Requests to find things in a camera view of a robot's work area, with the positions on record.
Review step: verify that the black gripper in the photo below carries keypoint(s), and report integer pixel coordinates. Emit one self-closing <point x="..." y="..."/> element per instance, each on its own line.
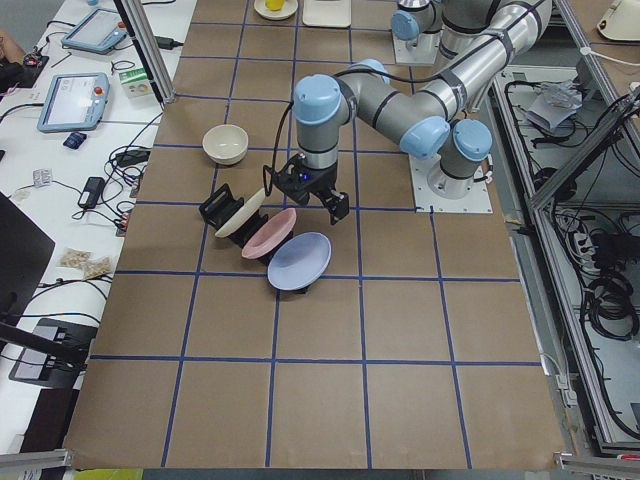
<point x="324" y="184"/>

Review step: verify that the blue plate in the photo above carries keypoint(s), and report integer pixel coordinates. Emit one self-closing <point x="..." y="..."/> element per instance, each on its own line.
<point x="300" y="262"/>

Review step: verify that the pink plate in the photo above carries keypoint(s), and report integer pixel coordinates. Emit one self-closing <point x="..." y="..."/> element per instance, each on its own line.
<point x="264" y="243"/>

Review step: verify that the cream plate in rack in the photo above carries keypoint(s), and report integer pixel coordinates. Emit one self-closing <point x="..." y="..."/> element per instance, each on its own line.
<point x="239" y="218"/>

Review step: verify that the black plate rack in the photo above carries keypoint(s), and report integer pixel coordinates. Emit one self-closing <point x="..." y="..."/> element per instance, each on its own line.
<point x="219" y="208"/>

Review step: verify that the cream plate with lemon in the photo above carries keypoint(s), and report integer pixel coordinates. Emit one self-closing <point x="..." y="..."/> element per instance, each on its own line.
<point x="289" y="9"/>

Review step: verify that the cream bowl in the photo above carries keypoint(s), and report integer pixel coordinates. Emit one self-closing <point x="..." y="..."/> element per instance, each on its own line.
<point x="226" y="144"/>

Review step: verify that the cream rectangular tray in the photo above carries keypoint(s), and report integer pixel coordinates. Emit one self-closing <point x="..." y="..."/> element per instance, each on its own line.
<point x="327" y="13"/>

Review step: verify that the yellow lemon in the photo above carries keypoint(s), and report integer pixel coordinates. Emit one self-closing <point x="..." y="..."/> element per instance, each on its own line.
<point x="274" y="5"/>

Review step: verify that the green white box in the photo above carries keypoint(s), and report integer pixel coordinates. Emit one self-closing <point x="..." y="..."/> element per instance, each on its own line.
<point x="135" y="83"/>

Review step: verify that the black power adapter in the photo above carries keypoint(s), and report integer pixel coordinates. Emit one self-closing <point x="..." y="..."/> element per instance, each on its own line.
<point x="91" y="193"/>

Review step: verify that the blue teach pendant near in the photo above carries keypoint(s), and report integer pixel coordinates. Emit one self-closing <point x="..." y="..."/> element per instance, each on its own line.
<point x="74" y="102"/>

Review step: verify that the blue teach pendant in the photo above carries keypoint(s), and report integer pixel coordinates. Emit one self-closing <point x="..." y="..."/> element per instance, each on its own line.
<point x="74" y="102"/>
<point x="99" y="32"/>

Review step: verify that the blue teach pendant far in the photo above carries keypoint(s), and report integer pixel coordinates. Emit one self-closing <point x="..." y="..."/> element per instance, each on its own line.
<point x="99" y="32"/>

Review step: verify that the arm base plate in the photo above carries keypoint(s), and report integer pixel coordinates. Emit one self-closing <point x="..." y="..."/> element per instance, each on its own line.
<point x="434" y="193"/>
<point x="421" y="51"/>

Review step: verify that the silver aluminium frame post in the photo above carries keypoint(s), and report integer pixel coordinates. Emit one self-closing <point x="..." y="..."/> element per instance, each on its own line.
<point x="139" y="30"/>

